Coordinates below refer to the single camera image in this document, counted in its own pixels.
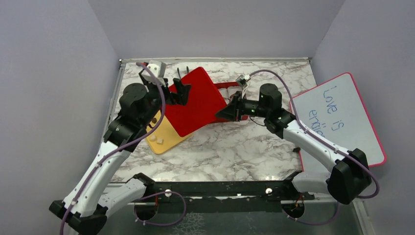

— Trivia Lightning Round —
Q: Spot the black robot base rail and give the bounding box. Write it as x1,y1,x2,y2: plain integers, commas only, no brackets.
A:
132,172,314,214

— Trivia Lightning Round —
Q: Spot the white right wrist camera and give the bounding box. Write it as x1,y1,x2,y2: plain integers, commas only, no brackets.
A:
235,74,251,89

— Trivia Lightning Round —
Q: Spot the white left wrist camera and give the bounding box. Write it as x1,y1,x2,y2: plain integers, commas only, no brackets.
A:
141,60,166,87

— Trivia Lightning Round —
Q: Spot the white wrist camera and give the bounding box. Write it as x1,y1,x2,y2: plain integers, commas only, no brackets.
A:
235,74,251,89
141,60,166,87

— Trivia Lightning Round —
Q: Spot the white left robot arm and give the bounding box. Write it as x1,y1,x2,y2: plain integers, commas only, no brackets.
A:
49,72,178,235

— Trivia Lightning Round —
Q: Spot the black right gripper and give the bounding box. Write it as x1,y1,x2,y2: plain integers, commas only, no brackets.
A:
216,91,270,121

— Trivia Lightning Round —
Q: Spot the yellow plastic tray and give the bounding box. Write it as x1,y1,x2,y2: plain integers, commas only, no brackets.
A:
145,116,192,154

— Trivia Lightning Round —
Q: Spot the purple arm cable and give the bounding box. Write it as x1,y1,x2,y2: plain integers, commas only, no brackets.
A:
59,62,166,235
246,69,380,199

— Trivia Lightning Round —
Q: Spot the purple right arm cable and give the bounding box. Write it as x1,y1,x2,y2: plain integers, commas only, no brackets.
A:
246,69,380,199

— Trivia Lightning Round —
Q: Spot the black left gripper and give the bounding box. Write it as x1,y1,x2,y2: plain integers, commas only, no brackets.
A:
138,78,191,127

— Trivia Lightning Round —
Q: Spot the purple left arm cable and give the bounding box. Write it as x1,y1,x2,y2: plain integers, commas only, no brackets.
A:
59,62,166,235

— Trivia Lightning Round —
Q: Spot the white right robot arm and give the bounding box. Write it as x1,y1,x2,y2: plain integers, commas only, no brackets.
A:
216,83,372,205

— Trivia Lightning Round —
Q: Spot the pink framed whiteboard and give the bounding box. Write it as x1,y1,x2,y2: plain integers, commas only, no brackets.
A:
289,72,387,166

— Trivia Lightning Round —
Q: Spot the red box lid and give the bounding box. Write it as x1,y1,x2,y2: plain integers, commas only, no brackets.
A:
165,67,227,137

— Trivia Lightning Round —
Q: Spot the red chocolate box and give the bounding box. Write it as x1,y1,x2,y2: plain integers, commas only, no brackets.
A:
212,82,248,123

